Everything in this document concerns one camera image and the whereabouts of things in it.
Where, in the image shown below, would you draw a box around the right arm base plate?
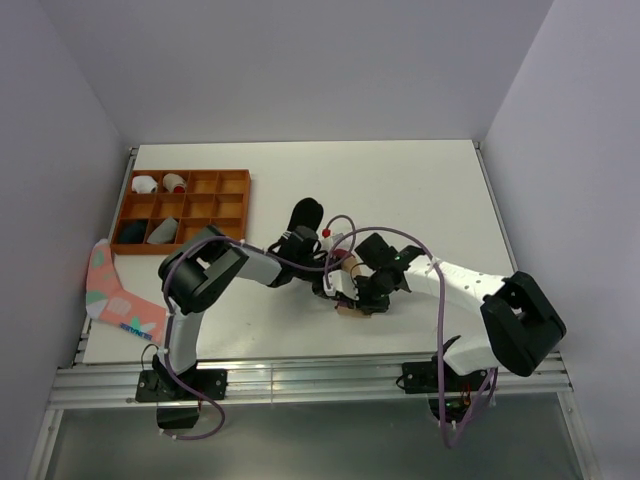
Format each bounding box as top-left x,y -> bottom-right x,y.
396,358 -> 489,423

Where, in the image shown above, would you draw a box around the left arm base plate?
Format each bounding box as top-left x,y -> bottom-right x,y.
134,364 -> 227,430

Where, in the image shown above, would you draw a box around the black sock white stripes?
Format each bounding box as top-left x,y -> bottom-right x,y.
279,197 -> 324,244

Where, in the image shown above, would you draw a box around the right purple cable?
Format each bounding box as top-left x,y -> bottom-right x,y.
323,227 -> 501,450

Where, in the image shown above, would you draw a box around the aluminium front rail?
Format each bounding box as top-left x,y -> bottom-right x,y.
27,353 -> 602,479

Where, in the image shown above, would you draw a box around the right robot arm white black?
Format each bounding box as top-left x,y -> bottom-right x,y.
351,233 -> 567,394

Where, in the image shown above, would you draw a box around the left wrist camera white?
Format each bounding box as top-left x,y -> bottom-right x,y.
319,228 -> 351,256

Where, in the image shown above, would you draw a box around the grey rolled sock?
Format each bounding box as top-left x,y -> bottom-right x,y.
147,217 -> 179,245

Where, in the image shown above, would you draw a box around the white rolled sock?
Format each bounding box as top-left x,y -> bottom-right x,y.
131,175 -> 158,194

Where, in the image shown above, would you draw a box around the beige red rolled sock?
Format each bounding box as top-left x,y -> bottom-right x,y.
162,173 -> 187,194

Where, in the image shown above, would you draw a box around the pink patterned sock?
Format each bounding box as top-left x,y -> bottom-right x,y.
85,239 -> 167,346

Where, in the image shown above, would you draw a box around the orange compartment tray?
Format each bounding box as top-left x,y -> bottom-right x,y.
111,169 -> 251,255

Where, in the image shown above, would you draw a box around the dark teal rolled sock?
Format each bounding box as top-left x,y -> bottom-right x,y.
118,220 -> 147,245

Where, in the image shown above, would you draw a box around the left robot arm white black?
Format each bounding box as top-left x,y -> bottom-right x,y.
153,225 -> 328,400

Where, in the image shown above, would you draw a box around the tan maroon purple striped sock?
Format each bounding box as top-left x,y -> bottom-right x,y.
325,249 -> 371,319

